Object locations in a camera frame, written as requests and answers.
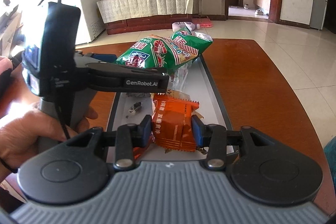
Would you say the clear snack packet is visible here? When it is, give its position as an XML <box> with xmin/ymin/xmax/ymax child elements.
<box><xmin>168</xmin><ymin>60</ymin><xmax>196</xmax><ymax>94</ymax></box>

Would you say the small wrapped candy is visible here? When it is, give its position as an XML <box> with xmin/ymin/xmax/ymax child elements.
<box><xmin>129</xmin><ymin>102</ymin><xmax>144</xmax><ymax>116</ymax></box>

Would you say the white plastic jug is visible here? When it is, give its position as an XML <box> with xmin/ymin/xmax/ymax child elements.
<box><xmin>172</xmin><ymin>21</ymin><xmax>201</xmax><ymax>31</ymax></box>

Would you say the orange snack packet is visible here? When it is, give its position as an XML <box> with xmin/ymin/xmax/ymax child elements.
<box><xmin>133</xmin><ymin>147</ymin><xmax>151</xmax><ymax>160</ymax></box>
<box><xmin>152</xmin><ymin>93</ymin><xmax>201</xmax><ymax>153</ymax></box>

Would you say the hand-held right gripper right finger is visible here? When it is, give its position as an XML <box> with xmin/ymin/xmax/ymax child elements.
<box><xmin>191</xmin><ymin>115</ymin><xmax>275</xmax><ymax>170</ymax></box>

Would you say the wooden television cabinet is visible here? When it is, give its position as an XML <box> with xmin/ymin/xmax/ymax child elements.
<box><xmin>105</xmin><ymin>13</ymin><xmax>200</xmax><ymax>35</ymax></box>

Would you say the green snack bag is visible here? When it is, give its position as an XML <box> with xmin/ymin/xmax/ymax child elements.
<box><xmin>115</xmin><ymin>34</ymin><xmax>200</xmax><ymax>75</ymax></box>
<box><xmin>170</xmin><ymin>22</ymin><xmax>214</xmax><ymax>62</ymax></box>

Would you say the person's left hand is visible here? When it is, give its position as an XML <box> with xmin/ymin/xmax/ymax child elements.
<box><xmin>0</xmin><ymin>102</ymin><xmax>98</xmax><ymax>170</ymax></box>

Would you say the pink plastic tray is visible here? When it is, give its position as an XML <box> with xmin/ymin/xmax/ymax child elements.
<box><xmin>192</xmin><ymin>15</ymin><xmax>214</xmax><ymax>28</ymax></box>

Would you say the teal cloth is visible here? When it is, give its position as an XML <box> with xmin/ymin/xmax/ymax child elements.
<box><xmin>324</xmin><ymin>136</ymin><xmax>336</xmax><ymax>180</ymax></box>

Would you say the white chest freezer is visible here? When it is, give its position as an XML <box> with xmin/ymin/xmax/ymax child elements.
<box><xmin>47</xmin><ymin>0</ymin><xmax>108</xmax><ymax>46</ymax></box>

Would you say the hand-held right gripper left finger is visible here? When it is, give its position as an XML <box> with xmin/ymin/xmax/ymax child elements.
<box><xmin>66</xmin><ymin>115</ymin><xmax>153</xmax><ymax>170</ymax></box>

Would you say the grey cardboard box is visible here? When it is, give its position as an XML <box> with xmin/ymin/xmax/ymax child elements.
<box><xmin>106</xmin><ymin>52</ymin><xmax>234</xmax><ymax>161</ymax></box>

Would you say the white lace cloth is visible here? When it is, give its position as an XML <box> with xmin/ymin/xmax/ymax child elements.
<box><xmin>97</xmin><ymin>0</ymin><xmax>195</xmax><ymax>25</ymax></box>

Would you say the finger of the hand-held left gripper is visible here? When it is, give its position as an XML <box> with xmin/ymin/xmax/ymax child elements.
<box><xmin>75</xmin><ymin>51</ymin><xmax>118</xmax><ymax>66</ymax></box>
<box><xmin>85</xmin><ymin>63</ymin><xmax>171</xmax><ymax>94</ymax></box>

